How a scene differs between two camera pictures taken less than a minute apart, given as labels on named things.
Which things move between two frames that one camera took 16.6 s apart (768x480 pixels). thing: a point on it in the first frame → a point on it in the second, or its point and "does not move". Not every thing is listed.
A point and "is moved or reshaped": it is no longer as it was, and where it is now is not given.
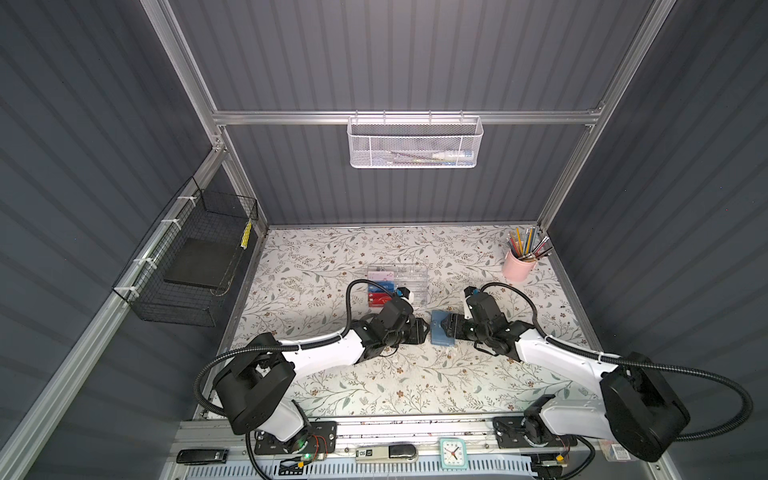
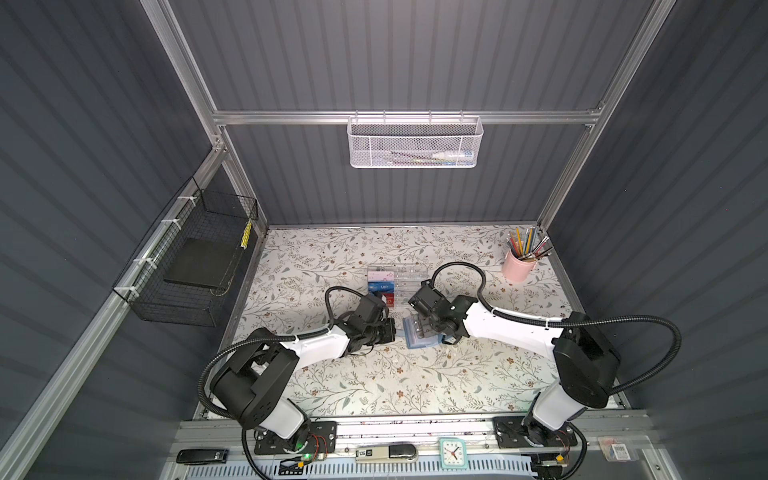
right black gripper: x=454 y=324 → x=422 y=328
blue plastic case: x=439 y=335 is moved or reshaped
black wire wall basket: x=184 y=268 does not move
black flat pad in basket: x=203 y=262 does not move
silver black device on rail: x=392 y=453 does not move
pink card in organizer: x=381 y=275 does not move
